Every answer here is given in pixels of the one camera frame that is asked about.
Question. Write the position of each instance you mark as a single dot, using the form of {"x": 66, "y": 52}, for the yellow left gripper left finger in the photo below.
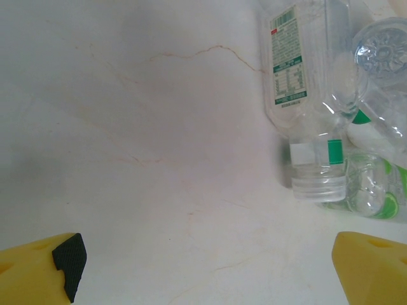
{"x": 28, "y": 273}

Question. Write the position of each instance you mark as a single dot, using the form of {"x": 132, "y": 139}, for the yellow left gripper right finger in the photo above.
{"x": 375, "y": 273}

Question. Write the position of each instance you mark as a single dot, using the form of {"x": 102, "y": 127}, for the clear bottle lime green label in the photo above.
{"x": 369, "y": 190}

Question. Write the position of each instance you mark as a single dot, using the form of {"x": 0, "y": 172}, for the bottle white green label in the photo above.
{"x": 365, "y": 135}

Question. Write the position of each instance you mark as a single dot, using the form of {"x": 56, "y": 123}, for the clear bottle blue label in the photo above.
{"x": 381, "y": 54}

